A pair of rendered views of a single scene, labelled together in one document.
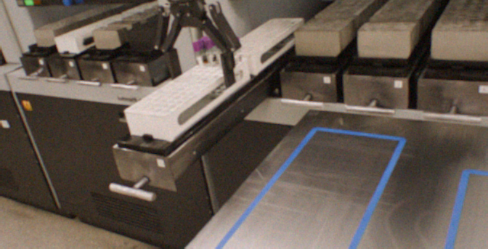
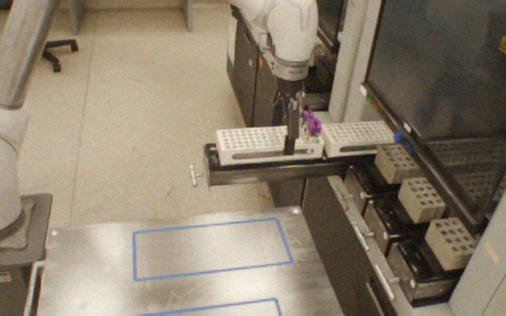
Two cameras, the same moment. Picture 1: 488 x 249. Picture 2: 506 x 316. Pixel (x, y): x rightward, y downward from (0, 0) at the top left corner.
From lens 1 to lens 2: 0.77 m
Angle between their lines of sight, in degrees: 36
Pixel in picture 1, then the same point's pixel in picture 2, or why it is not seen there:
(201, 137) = (243, 173)
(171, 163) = (211, 176)
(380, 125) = (300, 246)
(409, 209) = (223, 285)
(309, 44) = (381, 162)
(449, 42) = (435, 237)
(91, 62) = not seen: hidden behind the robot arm
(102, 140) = not seen: hidden behind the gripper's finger
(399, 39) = (416, 207)
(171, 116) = (227, 152)
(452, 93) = (401, 269)
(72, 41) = not seen: hidden behind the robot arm
